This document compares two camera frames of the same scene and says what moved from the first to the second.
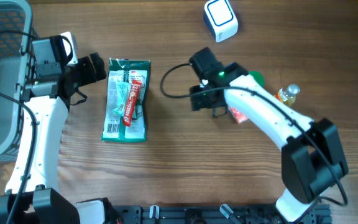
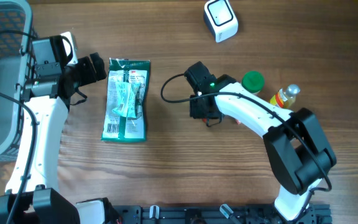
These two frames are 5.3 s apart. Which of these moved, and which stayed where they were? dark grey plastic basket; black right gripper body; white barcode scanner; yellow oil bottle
Moved: black right gripper body
Stayed: white barcode scanner; yellow oil bottle; dark grey plastic basket
